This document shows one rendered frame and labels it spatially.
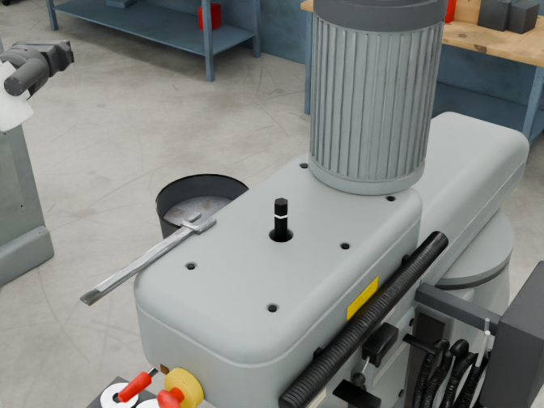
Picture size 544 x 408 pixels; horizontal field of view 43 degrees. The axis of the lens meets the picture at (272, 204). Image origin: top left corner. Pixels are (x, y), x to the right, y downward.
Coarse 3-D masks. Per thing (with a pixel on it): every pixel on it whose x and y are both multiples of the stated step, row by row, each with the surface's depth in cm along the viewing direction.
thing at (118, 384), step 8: (112, 384) 173; (120, 384) 171; (104, 392) 169; (112, 392) 169; (144, 392) 171; (96, 400) 169; (104, 400) 167; (112, 400) 167; (136, 400) 167; (144, 400) 169; (152, 400) 167
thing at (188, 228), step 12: (192, 216) 107; (180, 228) 105; (192, 228) 105; (204, 228) 105; (168, 240) 102; (180, 240) 103; (156, 252) 100; (132, 264) 98; (144, 264) 98; (120, 276) 96; (132, 276) 97; (96, 288) 94; (108, 288) 94; (84, 300) 92; (96, 300) 92
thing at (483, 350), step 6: (486, 318) 123; (486, 324) 123; (486, 330) 124; (486, 336) 120; (486, 342) 122; (480, 348) 124; (486, 348) 127; (480, 354) 124; (486, 354) 128; (480, 360) 126; (486, 366) 135; (480, 378) 135
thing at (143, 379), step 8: (152, 368) 107; (136, 376) 105; (144, 376) 105; (152, 376) 107; (128, 384) 104; (136, 384) 104; (144, 384) 105; (120, 392) 103; (128, 392) 103; (136, 392) 104; (120, 400) 103; (128, 400) 103
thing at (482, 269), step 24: (504, 216) 165; (480, 240) 157; (504, 240) 157; (456, 264) 150; (480, 264) 150; (504, 264) 153; (456, 288) 148; (480, 288) 151; (504, 288) 163; (432, 312) 145; (432, 336) 147; (456, 336) 149; (480, 336) 159; (408, 360) 156; (408, 384) 159; (480, 384) 179
